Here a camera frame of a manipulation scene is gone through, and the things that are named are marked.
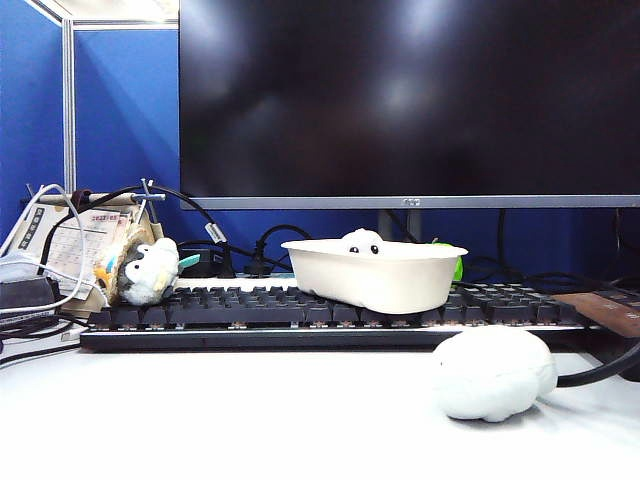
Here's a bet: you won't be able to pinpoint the grey fluffy octopus plush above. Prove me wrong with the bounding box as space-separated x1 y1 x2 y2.
340 228 387 257

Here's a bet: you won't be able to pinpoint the grey box device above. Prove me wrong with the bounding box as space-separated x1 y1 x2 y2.
0 253 62 314

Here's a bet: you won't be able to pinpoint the white oval bowl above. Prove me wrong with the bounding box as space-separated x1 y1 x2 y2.
280 238 470 315

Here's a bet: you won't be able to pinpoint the grey monitor stand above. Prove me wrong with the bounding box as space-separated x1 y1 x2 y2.
377 208 424 243

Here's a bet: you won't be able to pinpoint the black mechanical keyboard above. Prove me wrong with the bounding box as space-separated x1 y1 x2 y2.
79 282 609 351

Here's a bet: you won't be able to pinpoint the white power strip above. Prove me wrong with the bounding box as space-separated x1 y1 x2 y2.
174 272 301 292

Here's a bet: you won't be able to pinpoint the black power adapter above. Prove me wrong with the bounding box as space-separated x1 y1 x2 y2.
176 240 227 279

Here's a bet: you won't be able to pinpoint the green round object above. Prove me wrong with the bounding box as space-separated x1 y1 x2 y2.
431 238 466 284

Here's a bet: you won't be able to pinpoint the large black computer monitor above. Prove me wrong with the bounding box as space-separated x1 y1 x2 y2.
178 0 640 210

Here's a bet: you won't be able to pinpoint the grey white penguin plush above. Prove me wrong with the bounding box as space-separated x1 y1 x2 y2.
117 237 201 307

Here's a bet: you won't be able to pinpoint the metal rod clip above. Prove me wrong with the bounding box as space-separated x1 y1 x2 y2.
131 177 167 224

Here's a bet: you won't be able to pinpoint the white brain-shaped stress ball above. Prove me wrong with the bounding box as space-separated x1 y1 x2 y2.
432 325 559 424

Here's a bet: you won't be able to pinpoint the paper desk calendar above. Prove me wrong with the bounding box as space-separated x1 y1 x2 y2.
9 192 166 309

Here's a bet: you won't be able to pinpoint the brown flat card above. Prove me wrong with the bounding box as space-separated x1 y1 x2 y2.
551 290 640 339

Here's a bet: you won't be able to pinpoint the black plug with looped cable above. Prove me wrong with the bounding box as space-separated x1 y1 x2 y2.
243 224 314 278

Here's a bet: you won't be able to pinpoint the black cable with white tag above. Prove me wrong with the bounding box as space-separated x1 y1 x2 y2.
37 185 237 279

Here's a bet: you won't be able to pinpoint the black cables behind monitor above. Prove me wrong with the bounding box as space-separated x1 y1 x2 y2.
464 208 640 297

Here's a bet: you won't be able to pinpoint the silver partition frame post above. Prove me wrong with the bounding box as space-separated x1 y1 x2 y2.
60 18 78 194

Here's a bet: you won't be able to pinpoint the thin black usb cable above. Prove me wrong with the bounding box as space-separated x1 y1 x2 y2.
0 311 92 367

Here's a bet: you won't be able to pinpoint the thick black cable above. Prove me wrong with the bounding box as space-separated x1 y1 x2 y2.
555 338 640 389

